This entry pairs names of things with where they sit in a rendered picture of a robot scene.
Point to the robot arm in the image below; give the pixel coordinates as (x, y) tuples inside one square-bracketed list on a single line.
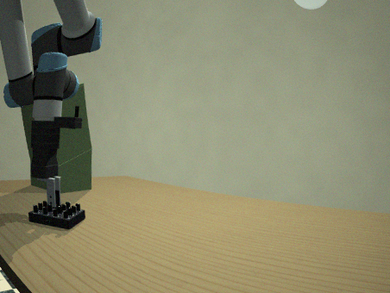
[(51, 45)]

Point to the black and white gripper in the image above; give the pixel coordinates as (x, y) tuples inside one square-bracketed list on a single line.
[(45, 136)]

